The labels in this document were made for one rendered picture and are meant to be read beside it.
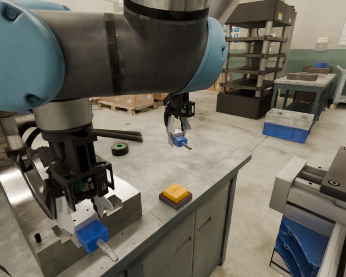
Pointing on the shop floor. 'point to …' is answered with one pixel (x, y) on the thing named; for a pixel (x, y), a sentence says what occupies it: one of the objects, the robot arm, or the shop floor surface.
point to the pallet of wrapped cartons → (128, 103)
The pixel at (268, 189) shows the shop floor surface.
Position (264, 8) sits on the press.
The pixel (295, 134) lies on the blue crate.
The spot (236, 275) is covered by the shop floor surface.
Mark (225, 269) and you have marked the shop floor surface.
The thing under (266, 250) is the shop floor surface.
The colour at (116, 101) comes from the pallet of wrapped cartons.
